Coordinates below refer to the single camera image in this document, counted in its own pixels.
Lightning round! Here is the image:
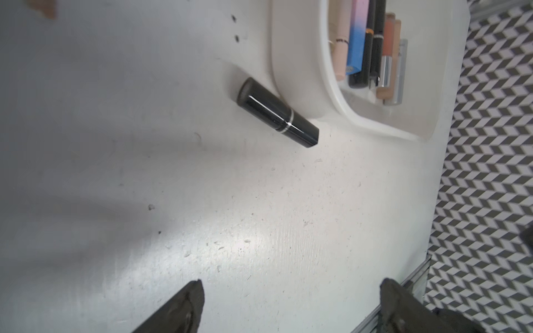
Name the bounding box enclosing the aluminium front rail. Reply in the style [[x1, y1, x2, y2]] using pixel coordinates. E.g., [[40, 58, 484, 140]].
[[353, 255, 437, 332]]

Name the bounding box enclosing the black lipstick with silver band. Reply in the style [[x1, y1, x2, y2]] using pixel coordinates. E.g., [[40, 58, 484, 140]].
[[370, 0, 387, 86]]

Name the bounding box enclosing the black lipstick with gold band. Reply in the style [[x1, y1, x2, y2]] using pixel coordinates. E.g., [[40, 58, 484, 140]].
[[348, 0, 376, 89]]

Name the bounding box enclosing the beige lipstick tube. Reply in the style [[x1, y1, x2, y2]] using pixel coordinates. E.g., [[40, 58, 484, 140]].
[[376, 13, 401, 101]]

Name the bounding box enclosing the slim black lipstick tube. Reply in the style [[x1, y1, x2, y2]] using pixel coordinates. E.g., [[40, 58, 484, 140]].
[[237, 77, 319, 148]]

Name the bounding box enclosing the white plastic storage box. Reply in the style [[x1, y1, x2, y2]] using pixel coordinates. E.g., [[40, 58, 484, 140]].
[[271, 1, 471, 142]]

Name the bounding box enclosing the pink and blue lipstick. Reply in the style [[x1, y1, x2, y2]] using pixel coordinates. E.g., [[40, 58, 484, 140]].
[[346, 0, 369, 75]]

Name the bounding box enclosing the silver lipstick tube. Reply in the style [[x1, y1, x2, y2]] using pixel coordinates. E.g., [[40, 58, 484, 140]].
[[384, 39, 408, 106]]

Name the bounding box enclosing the pink and silver lipstick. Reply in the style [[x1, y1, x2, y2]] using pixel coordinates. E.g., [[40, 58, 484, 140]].
[[378, 13, 396, 88]]

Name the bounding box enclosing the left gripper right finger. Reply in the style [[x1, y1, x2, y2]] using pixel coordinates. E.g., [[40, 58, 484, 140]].
[[380, 278, 454, 333]]

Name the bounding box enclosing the clear pink lip gloss tube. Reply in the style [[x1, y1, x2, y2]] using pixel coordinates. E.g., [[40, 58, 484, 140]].
[[332, 0, 353, 81]]

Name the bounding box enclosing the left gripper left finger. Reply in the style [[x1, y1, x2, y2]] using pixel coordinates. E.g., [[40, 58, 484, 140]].
[[133, 280, 205, 333]]

